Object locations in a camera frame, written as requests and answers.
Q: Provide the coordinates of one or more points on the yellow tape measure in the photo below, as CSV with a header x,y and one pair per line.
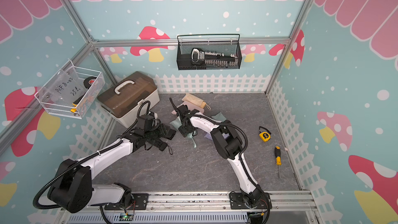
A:
x,y
264,134

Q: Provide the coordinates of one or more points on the mint green sleeved umbrella right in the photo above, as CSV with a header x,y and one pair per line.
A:
x,y
219,117

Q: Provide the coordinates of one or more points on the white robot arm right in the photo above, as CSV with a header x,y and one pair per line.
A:
x,y
230,142

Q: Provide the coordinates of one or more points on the lilac sleeved umbrella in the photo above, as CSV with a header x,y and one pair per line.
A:
x,y
208,136

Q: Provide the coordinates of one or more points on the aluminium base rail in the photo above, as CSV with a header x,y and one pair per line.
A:
x,y
202,207

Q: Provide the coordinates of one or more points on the socket set in basket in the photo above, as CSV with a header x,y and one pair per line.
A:
x,y
208,60

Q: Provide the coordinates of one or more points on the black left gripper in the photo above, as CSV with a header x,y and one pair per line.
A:
x,y
158,125

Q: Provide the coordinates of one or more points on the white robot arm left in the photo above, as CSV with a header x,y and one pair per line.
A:
x,y
72,188

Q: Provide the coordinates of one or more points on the pink sleeved umbrella rear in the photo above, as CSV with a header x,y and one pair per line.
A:
x,y
201,110

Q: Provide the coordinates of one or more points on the black wire wall basket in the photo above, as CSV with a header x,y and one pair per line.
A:
x,y
219,43

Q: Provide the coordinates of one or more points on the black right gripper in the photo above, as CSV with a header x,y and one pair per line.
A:
x,y
182,131

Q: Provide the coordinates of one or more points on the yellow black tool in bin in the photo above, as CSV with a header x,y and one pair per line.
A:
x,y
80,105

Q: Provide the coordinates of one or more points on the black tape roll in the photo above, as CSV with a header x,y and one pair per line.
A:
x,y
89,81

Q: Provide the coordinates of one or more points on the brown lidded white toolbox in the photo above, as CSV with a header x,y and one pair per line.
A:
x,y
123,100

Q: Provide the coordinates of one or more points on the beige sleeved umbrella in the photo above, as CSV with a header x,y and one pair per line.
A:
x,y
196,101

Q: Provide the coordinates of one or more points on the clear acrylic wall bin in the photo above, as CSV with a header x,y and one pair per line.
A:
x,y
59,93

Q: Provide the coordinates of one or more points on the yellow handled screwdriver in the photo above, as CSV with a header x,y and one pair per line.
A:
x,y
277,153

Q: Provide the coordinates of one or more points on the black umbrella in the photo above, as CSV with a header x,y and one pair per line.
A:
x,y
161,132

